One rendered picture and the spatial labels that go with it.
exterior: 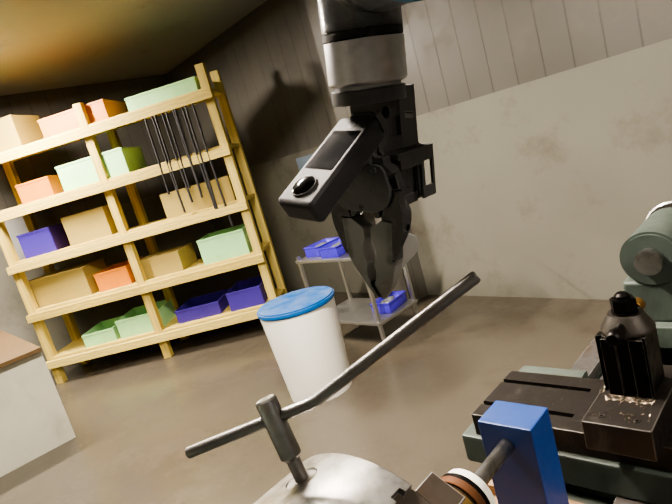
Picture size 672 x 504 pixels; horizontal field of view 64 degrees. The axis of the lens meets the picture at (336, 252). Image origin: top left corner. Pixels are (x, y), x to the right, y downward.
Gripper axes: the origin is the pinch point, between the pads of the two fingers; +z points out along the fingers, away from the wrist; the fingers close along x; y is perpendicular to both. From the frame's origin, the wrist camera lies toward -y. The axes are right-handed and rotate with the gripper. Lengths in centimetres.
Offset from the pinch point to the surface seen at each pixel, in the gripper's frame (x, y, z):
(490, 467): -6.0, 11.3, 28.5
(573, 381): -2, 54, 41
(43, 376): 374, 57, 161
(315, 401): 0.0, -10.9, 7.3
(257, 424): 4.7, -14.6, 9.4
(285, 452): 1.8, -14.1, 11.8
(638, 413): -17, 38, 33
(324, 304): 192, 176, 116
